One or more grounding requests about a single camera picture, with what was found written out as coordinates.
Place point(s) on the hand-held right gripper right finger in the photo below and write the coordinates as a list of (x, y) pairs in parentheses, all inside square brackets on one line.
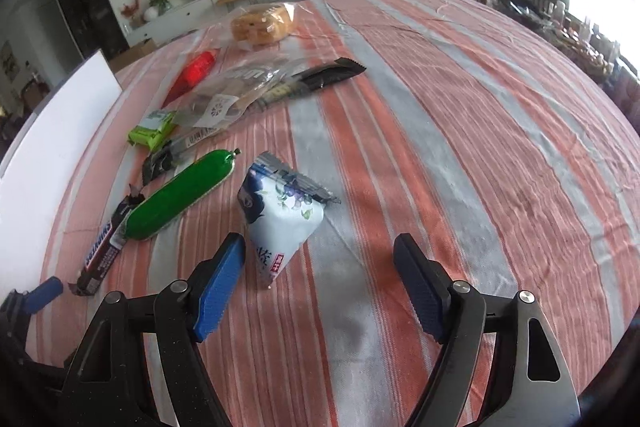
[(422, 292)]

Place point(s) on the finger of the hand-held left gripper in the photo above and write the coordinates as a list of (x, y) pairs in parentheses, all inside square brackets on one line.
[(44, 294)]

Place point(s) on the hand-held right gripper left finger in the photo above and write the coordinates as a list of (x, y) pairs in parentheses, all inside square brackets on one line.
[(220, 292)]

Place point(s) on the brown chocolate bar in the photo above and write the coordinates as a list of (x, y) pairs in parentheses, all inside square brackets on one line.
[(100, 257)]

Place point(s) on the white and blue snack packet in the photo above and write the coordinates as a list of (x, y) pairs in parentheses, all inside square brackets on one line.
[(280, 217)]

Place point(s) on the green sausage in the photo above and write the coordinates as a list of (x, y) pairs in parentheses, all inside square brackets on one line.
[(180, 197)]

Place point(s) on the small black snack packet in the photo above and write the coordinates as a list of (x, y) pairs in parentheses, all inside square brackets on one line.
[(162, 159)]

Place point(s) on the white storage box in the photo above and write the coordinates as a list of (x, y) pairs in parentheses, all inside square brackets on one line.
[(55, 142)]

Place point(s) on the green snack packet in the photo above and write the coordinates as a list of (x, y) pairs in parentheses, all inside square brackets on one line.
[(150, 129)]

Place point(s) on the clear bag of biscuits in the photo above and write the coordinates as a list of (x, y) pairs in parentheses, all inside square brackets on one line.
[(230, 97)]

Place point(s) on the red sausage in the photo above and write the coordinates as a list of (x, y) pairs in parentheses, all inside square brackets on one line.
[(192, 74)]

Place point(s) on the striped orange and grey tablecloth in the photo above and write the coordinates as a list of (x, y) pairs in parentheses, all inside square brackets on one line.
[(450, 132)]

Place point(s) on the long black snack packet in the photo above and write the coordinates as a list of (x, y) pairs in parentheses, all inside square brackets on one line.
[(325, 76)]

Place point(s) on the cardboard box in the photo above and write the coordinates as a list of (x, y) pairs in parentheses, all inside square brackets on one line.
[(132, 54)]

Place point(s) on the bagged bread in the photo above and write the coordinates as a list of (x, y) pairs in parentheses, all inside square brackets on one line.
[(260, 27)]

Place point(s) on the red decoration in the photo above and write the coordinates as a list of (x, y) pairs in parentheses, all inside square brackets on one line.
[(131, 9)]

